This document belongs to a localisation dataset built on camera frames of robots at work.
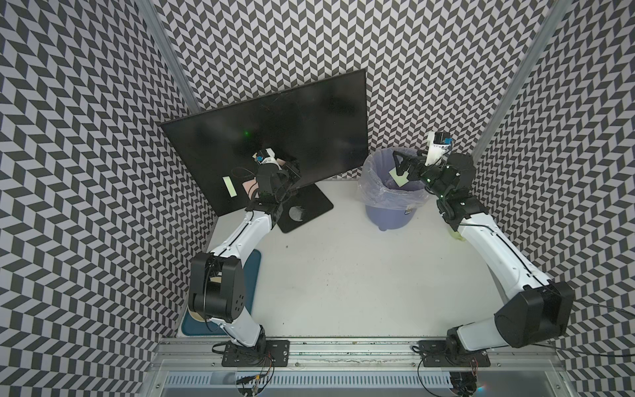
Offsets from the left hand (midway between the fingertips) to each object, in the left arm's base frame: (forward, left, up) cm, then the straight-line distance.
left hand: (299, 161), depth 84 cm
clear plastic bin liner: (-9, -26, -4) cm, 28 cm away
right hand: (-6, -33, +7) cm, 35 cm away
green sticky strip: (-9, +22, -2) cm, 24 cm away
